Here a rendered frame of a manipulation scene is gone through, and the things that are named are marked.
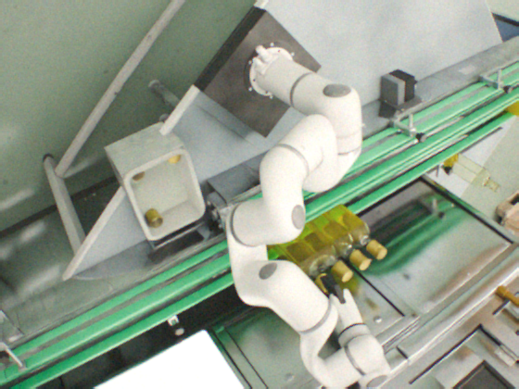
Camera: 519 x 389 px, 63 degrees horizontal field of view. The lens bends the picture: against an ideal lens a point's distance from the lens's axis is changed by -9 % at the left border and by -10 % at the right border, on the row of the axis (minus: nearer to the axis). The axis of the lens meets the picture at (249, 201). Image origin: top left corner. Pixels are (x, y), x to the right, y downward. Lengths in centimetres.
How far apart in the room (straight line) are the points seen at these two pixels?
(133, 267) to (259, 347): 39
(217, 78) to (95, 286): 62
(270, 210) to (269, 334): 57
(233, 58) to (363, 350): 71
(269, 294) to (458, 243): 86
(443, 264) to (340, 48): 71
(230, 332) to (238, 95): 62
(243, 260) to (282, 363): 42
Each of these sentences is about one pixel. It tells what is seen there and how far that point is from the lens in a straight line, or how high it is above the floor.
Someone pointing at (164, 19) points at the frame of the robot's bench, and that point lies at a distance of 170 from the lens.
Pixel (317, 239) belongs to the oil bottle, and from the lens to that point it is 125.
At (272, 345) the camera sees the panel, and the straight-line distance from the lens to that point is 124.
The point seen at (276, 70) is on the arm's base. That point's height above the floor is 89.
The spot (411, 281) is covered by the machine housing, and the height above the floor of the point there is 119.
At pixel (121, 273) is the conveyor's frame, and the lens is 127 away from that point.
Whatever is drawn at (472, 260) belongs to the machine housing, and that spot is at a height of 126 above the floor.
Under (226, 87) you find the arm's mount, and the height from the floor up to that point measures 81.
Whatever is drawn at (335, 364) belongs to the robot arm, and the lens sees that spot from 96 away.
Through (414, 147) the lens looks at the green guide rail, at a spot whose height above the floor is 94.
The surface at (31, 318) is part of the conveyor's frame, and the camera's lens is 130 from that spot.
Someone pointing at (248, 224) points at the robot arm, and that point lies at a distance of 81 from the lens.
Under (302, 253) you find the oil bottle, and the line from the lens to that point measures 122.
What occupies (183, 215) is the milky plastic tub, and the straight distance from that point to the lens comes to 125.
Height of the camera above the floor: 176
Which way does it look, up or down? 45 degrees down
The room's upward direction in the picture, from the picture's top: 135 degrees clockwise
